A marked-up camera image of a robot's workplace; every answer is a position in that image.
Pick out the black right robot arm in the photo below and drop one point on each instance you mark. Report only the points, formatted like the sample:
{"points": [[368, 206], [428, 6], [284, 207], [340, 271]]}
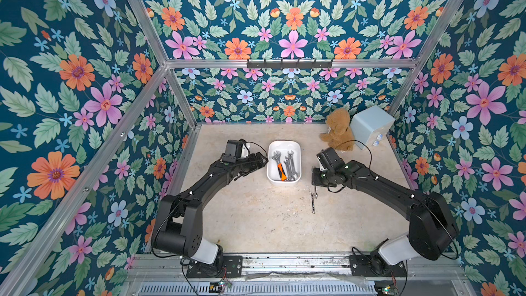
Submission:
{"points": [[432, 228]]}

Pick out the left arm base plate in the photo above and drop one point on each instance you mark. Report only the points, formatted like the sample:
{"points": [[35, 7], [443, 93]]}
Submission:
{"points": [[223, 267]]}

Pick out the brown teddy bear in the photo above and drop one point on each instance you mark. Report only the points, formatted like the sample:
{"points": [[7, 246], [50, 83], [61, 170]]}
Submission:
{"points": [[340, 136]]}

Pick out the light blue cube box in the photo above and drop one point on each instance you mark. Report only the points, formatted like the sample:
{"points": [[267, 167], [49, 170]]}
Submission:
{"points": [[371, 126]]}

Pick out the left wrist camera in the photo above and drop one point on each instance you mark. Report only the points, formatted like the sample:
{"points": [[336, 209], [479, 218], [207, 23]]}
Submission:
{"points": [[235, 151]]}

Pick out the large silver open-end wrench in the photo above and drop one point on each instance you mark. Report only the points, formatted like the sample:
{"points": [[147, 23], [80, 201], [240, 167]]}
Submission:
{"points": [[290, 165]]}

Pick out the small silver combination wrench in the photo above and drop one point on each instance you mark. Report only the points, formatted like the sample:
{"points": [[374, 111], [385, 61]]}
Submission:
{"points": [[313, 203]]}

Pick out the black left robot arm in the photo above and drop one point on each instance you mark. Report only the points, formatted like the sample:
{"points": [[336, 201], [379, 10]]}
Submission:
{"points": [[179, 223]]}

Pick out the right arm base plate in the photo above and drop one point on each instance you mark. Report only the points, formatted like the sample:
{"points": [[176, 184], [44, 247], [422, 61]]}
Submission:
{"points": [[375, 267]]}

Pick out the black hook rail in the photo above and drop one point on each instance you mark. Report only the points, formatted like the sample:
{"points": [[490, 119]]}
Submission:
{"points": [[289, 64]]}

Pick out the white plastic storage box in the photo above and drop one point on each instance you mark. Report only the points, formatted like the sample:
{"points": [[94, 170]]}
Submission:
{"points": [[283, 147]]}

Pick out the perforated metal front rail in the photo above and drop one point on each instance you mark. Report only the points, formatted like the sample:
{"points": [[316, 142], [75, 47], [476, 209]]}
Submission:
{"points": [[330, 287]]}

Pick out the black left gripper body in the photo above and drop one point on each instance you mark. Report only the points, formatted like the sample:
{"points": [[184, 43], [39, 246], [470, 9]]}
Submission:
{"points": [[244, 165]]}

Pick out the orange-handled adjustable wrench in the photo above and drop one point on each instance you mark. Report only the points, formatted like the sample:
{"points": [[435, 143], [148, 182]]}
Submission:
{"points": [[281, 172]]}

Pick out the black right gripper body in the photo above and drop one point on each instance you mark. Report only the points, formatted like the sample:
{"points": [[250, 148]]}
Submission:
{"points": [[319, 177]]}

